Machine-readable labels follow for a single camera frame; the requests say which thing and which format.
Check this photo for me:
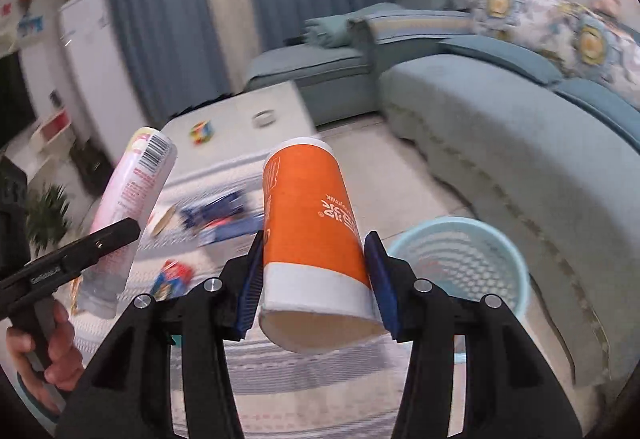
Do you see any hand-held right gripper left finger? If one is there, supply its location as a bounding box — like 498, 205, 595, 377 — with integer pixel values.
55, 230, 266, 439

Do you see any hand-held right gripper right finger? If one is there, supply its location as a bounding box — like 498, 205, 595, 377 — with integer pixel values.
364, 230, 583, 439

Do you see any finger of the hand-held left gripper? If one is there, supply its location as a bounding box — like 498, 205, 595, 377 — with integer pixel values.
60, 218, 142, 271

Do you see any pink plastic bottle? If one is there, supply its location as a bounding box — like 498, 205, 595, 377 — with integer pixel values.
80, 127, 178, 320

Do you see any blue drink carton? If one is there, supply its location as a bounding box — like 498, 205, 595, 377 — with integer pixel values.
180, 190, 266, 246

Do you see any light blue plastic basket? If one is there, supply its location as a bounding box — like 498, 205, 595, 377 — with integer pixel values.
387, 217, 531, 365

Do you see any orange and white paper cup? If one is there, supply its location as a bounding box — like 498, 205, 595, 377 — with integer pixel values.
257, 137, 387, 354

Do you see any person's left hand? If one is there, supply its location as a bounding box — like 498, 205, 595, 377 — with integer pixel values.
5, 301, 86, 415

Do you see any green potted plant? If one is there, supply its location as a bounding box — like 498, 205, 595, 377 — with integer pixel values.
24, 184, 74, 261

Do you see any red and blue snack packet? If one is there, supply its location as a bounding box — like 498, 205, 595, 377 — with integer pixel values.
150, 260, 195, 300

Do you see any striped woven tablecloth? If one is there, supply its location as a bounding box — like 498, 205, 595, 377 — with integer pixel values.
65, 154, 416, 439

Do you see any white shelf cabinet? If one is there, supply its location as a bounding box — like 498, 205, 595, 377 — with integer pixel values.
29, 108, 77, 170

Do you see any colourful puzzle cube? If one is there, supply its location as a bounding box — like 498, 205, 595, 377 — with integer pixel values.
189, 120, 215, 146

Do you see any white coffee table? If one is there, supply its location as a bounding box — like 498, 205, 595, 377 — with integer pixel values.
157, 81, 321, 180

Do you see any black television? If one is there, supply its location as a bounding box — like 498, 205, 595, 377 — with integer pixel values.
0, 51, 38, 150

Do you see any white refrigerator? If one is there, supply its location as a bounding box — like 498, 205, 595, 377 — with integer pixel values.
57, 0, 151, 154

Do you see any teal sectional sofa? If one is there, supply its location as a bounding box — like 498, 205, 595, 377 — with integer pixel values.
245, 1, 640, 387

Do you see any blue and white curtain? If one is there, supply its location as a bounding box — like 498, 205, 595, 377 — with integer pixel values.
82, 0, 401, 140

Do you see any short blue seat cushion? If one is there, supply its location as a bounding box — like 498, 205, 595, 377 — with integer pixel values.
440, 36, 566, 86

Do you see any folded teal blanket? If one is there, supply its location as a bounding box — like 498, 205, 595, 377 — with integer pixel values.
304, 14, 371, 48

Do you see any teal armrest cover cloth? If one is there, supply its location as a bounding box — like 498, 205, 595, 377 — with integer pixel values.
350, 11, 476, 44

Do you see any long blue seat cushion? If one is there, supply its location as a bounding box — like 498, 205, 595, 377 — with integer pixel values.
552, 78, 640, 140

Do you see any small floral pillow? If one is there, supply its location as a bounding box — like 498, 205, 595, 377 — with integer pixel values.
472, 0, 571, 44

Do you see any large floral pillow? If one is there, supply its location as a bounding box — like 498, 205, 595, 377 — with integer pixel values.
550, 4, 640, 110

